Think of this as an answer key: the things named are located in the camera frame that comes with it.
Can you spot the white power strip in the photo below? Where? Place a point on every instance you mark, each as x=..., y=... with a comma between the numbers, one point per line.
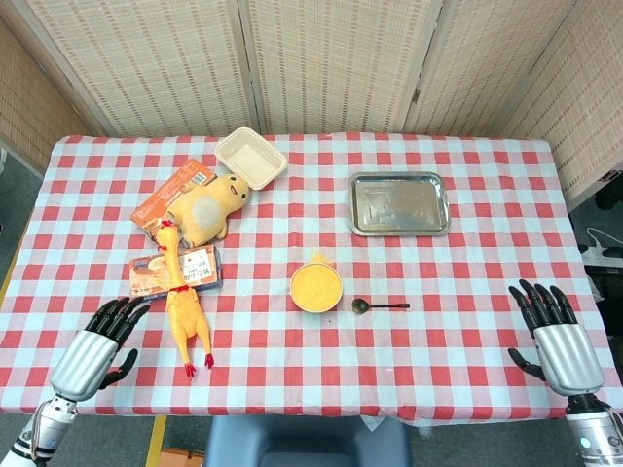
x=601, y=254

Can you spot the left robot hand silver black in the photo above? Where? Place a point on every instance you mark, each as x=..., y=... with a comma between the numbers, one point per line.
x=83, y=362

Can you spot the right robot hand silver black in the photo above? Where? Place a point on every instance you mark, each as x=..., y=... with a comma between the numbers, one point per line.
x=567, y=352

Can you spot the blue robot base seat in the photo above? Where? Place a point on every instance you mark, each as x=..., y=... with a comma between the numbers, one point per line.
x=306, y=442

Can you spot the rectangular metal tray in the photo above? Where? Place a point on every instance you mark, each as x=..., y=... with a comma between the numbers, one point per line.
x=399, y=204

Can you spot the beige takeaway food container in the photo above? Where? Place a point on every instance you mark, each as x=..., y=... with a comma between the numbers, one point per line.
x=250, y=158

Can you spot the flat orange cardboard box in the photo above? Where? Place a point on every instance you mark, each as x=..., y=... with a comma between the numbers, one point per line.
x=168, y=192

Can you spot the small dark metal spoon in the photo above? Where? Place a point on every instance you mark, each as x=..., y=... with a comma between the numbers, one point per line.
x=360, y=306

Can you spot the yellow rubber chicken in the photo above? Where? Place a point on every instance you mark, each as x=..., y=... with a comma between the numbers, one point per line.
x=185, y=316

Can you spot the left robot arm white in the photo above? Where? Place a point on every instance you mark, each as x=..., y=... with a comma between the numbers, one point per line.
x=46, y=425

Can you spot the woven folding screen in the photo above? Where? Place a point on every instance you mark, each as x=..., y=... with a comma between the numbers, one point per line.
x=331, y=63

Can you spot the orange box on floor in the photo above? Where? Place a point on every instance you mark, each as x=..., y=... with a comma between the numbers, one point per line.
x=182, y=458

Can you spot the red white checkered tablecloth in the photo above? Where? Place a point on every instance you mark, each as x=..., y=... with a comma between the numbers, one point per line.
x=438, y=340

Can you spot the yellow plush toy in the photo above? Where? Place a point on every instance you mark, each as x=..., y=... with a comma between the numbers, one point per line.
x=207, y=211

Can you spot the blue orange food box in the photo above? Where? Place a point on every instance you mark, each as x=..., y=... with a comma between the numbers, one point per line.
x=199, y=270

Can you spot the yellow bowl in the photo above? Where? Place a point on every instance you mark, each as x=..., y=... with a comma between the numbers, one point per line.
x=316, y=287

